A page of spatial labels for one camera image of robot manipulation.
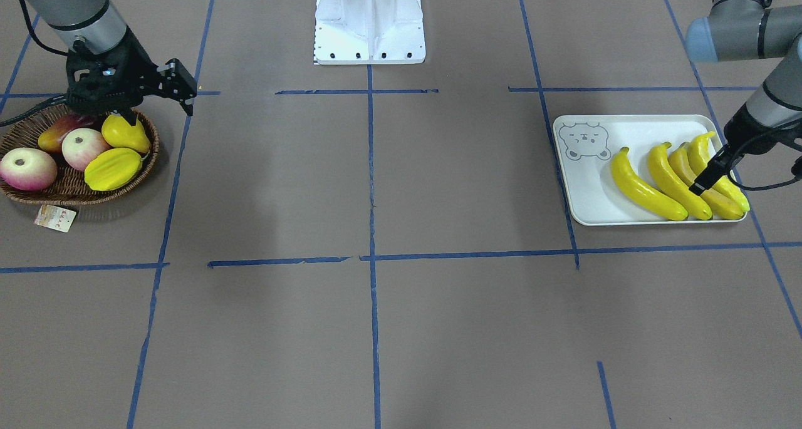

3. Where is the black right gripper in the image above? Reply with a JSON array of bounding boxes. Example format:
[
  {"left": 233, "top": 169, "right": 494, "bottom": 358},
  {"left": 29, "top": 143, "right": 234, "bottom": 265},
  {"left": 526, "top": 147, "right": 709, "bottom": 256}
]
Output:
[{"left": 65, "top": 31, "right": 197, "bottom": 117}]

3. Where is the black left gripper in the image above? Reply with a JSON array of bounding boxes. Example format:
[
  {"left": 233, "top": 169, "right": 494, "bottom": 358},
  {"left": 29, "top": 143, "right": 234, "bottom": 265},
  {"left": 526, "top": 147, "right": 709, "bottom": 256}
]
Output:
[{"left": 689, "top": 104, "right": 800, "bottom": 196}]

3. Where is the yellow banana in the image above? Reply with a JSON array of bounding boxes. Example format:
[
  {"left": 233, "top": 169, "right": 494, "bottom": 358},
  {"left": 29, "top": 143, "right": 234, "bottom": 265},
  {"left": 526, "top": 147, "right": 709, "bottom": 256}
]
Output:
[
  {"left": 647, "top": 143, "right": 713, "bottom": 220},
  {"left": 687, "top": 130, "right": 751, "bottom": 213},
  {"left": 610, "top": 147, "right": 689, "bottom": 221},
  {"left": 668, "top": 143, "right": 745, "bottom": 220}
]

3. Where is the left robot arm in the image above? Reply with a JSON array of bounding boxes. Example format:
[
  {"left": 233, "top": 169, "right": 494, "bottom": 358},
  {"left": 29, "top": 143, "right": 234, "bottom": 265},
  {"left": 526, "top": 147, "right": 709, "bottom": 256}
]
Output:
[{"left": 684, "top": 0, "right": 801, "bottom": 195}]

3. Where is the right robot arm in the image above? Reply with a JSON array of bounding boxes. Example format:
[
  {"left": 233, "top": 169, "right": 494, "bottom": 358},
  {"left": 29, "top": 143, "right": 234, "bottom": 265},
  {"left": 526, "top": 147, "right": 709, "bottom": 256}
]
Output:
[{"left": 22, "top": 0, "right": 197, "bottom": 124}]

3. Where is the woven brown basket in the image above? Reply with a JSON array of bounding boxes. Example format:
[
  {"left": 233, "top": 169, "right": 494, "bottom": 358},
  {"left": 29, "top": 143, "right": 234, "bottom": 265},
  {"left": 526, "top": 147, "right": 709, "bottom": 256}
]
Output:
[{"left": 1, "top": 104, "right": 162, "bottom": 206}]

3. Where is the pink apple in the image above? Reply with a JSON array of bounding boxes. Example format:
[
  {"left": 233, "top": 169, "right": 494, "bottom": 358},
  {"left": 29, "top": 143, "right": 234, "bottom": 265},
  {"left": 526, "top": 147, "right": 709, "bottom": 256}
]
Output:
[
  {"left": 62, "top": 127, "right": 112, "bottom": 172},
  {"left": 1, "top": 147, "right": 58, "bottom": 191}
]

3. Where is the white bear tray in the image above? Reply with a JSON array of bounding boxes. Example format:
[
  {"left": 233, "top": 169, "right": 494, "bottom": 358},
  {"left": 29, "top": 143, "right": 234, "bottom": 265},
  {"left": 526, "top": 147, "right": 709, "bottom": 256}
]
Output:
[{"left": 553, "top": 115, "right": 721, "bottom": 226}]

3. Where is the red yellow mango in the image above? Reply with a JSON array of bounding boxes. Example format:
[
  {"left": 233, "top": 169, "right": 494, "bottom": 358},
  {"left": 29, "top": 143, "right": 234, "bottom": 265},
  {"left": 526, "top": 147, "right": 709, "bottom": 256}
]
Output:
[{"left": 38, "top": 114, "right": 98, "bottom": 154}]

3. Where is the paper price tag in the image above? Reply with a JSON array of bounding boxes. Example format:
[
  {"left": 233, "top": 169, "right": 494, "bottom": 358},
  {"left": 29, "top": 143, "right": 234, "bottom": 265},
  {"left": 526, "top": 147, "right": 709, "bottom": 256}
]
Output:
[{"left": 34, "top": 204, "right": 78, "bottom": 233}]

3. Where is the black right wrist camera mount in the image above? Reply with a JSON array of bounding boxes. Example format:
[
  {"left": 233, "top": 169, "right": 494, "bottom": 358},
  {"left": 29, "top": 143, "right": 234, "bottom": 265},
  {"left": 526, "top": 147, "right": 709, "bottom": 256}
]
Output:
[{"left": 64, "top": 52, "right": 135, "bottom": 115}]

